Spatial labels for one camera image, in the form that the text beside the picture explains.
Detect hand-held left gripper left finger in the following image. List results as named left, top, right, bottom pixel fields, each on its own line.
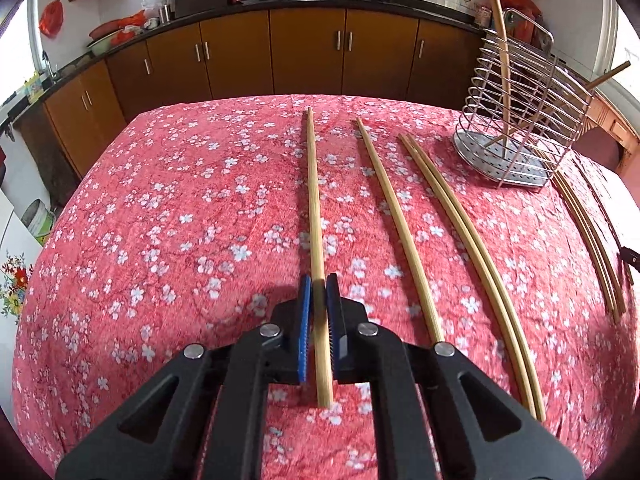
left=55, top=275, right=313, bottom=480

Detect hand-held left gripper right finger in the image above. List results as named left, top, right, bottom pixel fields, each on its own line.
left=325, top=274, right=586, bottom=480

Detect wooden chopstick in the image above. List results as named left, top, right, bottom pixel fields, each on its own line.
left=550, top=170, right=621, bottom=325
left=303, top=106, right=335, bottom=409
left=479, top=0, right=513, bottom=148
left=405, top=132, right=547, bottom=422
left=557, top=170, right=628, bottom=317
left=530, top=60, right=632, bottom=128
left=397, top=134, right=537, bottom=420
left=354, top=117, right=446, bottom=347

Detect steel wire chopstick holder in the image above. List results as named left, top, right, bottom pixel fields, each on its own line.
left=452, top=7, right=596, bottom=188

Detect carved wooden side table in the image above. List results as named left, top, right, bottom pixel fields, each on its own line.
left=584, top=87, right=640, bottom=173

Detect red floral tablecloth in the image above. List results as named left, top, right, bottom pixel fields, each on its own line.
left=10, top=92, right=640, bottom=480

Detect window beside side table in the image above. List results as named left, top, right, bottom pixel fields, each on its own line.
left=606, top=0, right=640, bottom=88

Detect large red plastic bag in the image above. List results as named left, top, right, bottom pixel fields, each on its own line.
left=496, top=0, right=545, bottom=43

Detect brown wooden base cabinets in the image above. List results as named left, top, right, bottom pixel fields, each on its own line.
left=42, top=7, right=488, bottom=176

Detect green and white container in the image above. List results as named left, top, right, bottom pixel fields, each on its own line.
left=20, top=198, right=56, bottom=247

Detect white flower-print appliance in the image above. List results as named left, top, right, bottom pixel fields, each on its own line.
left=0, top=192, right=35, bottom=322

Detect black kitchen countertop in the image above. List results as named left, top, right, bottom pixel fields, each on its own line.
left=0, top=0, right=496, bottom=126

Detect green basin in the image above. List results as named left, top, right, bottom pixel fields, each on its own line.
left=86, top=27, right=132, bottom=57

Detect window above sink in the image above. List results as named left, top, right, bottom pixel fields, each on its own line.
left=0, top=0, right=47, bottom=106

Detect red plastic bag on wall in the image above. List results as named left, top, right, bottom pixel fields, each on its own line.
left=39, top=0, right=64, bottom=37

